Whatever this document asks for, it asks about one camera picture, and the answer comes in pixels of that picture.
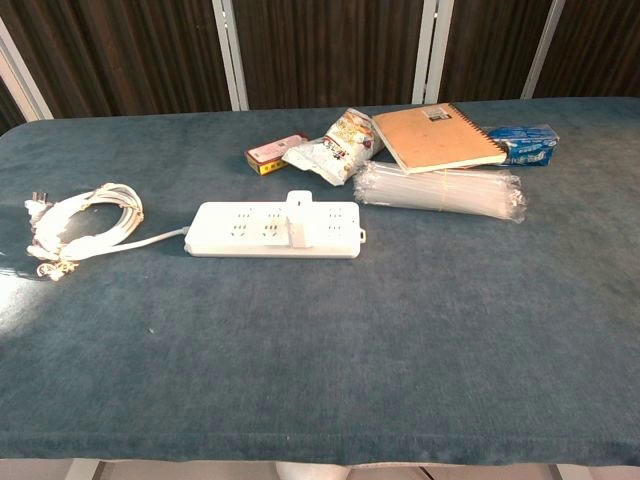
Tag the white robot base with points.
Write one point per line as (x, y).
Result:
(310, 472)

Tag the red and yellow small box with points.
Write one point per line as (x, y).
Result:
(267, 152)

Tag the white printed snack bag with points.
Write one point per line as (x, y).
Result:
(340, 145)

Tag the brown spiral notebook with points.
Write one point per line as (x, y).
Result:
(435, 137)

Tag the white plug adapter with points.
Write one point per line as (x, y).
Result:
(298, 230)

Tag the white partition frame post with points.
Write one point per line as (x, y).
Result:
(542, 50)
(22, 75)
(231, 55)
(432, 50)

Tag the clear wrapped straws bundle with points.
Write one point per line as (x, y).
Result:
(440, 192)

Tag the blue tissue pack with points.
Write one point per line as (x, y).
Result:
(527, 145)

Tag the teal velvet tablecloth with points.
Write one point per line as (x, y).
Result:
(320, 340)

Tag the white power strip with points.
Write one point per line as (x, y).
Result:
(235, 227)

